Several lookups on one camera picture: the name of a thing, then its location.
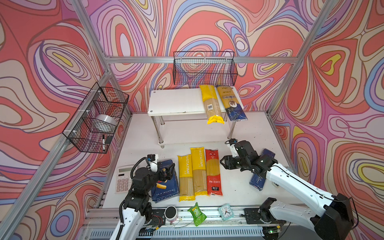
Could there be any dark blue yellow spaghetti bag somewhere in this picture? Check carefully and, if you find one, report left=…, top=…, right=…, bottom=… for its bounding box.
left=217, top=86, right=248, bottom=122

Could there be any yellow barcode spaghetti bag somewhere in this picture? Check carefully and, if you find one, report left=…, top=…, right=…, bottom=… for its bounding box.
left=200, top=85, right=225, bottom=125

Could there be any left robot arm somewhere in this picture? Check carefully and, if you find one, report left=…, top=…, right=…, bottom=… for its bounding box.
left=110, top=154, right=175, bottom=240

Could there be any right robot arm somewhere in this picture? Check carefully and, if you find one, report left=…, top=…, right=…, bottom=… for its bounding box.
left=220, top=139, right=360, bottom=240

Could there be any white two-tier shelf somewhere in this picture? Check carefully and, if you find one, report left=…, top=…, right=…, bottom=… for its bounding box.
left=148, top=89, right=236, bottom=148

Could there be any blue Barilla rigatoni box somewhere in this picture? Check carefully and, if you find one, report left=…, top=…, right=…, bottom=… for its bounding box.
left=151, top=169, right=180, bottom=203

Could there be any white pink calculator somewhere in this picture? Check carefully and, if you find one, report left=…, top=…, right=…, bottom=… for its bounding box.
left=116, top=165, right=133, bottom=194

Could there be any red spaghetti bag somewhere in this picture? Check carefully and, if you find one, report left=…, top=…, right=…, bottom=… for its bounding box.
left=205, top=149, right=223, bottom=196

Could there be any blue Barilla spaghetti box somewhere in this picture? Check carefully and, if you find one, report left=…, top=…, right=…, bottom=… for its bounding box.
left=249, top=149, right=276, bottom=191

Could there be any long yellow Pastatime bag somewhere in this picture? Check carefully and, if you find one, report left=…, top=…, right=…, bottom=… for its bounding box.
left=191, top=147, right=208, bottom=196

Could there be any short yellow Pastatime bag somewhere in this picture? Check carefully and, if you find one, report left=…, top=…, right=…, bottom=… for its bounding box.
left=178, top=154, right=195, bottom=202

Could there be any teal alarm clock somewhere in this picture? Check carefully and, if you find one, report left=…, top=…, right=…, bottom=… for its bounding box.
left=218, top=204, right=234, bottom=221

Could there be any black marker pen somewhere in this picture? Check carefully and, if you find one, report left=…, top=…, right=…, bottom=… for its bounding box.
left=102, top=135, right=106, bottom=152

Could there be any green snack pouch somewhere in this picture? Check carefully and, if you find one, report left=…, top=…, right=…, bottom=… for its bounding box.
left=188, top=202, right=207, bottom=227

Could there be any silver tape roll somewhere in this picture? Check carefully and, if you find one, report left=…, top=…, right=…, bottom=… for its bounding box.
left=94, top=114, right=118, bottom=133

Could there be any black wire basket left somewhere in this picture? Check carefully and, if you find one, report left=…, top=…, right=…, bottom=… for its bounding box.
left=63, top=83, right=129, bottom=154

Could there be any black wire basket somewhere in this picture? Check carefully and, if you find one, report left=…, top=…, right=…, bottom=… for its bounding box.
left=63, top=83, right=129, bottom=154
left=173, top=50, right=238, bottom=89

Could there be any black wire basket back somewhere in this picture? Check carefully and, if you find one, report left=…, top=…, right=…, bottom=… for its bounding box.
left=173, top=50, right=238, bottom=89

